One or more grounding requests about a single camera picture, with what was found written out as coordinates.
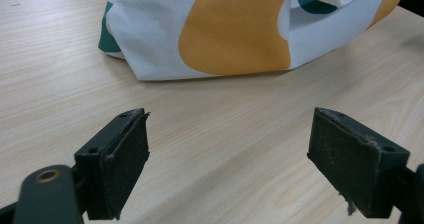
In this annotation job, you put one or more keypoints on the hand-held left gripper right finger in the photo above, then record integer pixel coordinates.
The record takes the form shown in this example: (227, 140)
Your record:
(350, 164)

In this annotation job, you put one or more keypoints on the white orange green fabric bag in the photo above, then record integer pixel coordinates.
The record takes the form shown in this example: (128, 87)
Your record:
(233, 27)

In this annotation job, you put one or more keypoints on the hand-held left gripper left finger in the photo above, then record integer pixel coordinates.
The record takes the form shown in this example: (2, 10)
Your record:
(115, 170)

